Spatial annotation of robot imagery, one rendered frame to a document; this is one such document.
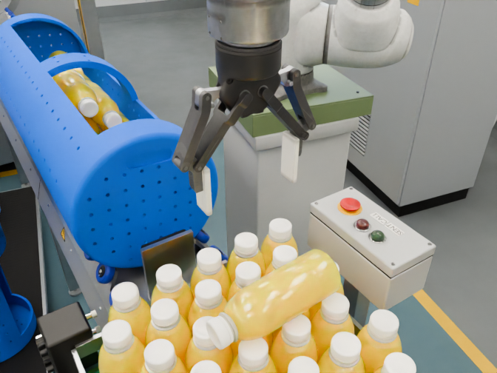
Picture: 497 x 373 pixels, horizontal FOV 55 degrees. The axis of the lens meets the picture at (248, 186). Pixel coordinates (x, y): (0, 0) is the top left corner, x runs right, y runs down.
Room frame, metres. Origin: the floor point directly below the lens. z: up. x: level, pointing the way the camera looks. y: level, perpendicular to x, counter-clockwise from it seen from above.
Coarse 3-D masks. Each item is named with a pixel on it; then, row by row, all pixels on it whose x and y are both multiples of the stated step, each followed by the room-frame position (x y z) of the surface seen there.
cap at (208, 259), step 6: (198, 252) 0.57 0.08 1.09; (204, 252) 0.57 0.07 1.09; (210, 252) 0.57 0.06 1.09; (216, 252) 0.57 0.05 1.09; (198, 258) 0.56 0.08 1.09; (204, 258) 0.56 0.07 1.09; (210, 258) 0.56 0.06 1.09; (216, 258) 0.56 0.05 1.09; (198, 264) 0.55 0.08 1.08; (204, 264) 0.55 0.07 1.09; (210, 264) 0.55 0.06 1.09; (216, 264) 0.55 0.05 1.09; (204, 270) 0.55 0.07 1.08; (210, 270) 0.55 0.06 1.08
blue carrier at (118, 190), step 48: (0, 48) 1.25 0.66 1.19; (48, 48) 1.44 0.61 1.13; (0, 96) 1.18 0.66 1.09; (48, 96) 0.91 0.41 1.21; (48, 144) 0.78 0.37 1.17; (96, 144) 0.70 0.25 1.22; (144, 144) 0.70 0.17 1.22; (96, 192) 0.64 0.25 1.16; (144, 192) 0.69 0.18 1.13; (192, 192) 0.74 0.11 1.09; (96, 240) 0.64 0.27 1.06; (144, 240) 0.68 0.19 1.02
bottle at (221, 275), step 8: (200, 272) 0.55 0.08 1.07; (208, 272) 0.55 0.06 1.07; (216, 272) 0.55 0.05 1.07; (224, 272) 0.56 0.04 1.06; (192, 280) 0.55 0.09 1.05; (200, 280) 0.54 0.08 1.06; (216, 280) 0.54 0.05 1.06; (224, 280) 0.55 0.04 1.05; (192, 288) 0.55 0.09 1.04; (224, 288) 0.54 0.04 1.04; (224, 296) 0.54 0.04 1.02
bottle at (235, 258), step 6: (234, 252) 0.59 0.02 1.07; (258, 252) 0.60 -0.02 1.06; (234, 258) 0.59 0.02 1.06; (240, 258) 0.59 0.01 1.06; (246, 258) 0.59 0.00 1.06; (252, 258) 0.59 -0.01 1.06; (258, 258) 0.59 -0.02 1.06; (228, 264) 0.60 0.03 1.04; (234, 264) 0.58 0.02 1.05; (258, 264) 0.58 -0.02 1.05; (264, 264) 0.60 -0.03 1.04; (228, 270) 0.59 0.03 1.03; (234, 270) 0.58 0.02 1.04; (264, 270) 0.59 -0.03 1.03; (234, 276) 0.58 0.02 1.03
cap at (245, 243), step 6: (240, 234) 0.62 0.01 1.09; (246, 234) 0.62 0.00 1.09; (252, 234) 0.62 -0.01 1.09; (234, 240) 0.60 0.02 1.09; (240, 240) 0.60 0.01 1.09; (246, 240) 0.60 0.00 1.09; (252, 240) 0.60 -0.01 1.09; (234, 246) 0.60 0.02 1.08; (240, 246) 0.59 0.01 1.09; (246, 246) 0.58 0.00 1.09; (252, 246) 0.59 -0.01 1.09; (240, 252) 0.59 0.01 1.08; (246, 252) 0.58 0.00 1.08; (252, 252) 0.59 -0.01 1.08
